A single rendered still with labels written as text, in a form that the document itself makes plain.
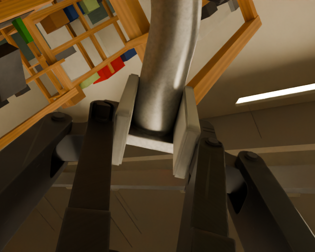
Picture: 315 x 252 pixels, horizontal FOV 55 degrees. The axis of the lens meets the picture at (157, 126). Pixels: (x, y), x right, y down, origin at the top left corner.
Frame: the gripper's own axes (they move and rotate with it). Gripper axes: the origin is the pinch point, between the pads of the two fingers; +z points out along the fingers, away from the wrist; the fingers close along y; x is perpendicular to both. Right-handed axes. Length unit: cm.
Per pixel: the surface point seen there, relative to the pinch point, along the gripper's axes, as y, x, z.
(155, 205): 61, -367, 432
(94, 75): -96, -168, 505
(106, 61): -84, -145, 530
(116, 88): -91, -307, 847
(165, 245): 78, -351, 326
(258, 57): 213, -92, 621
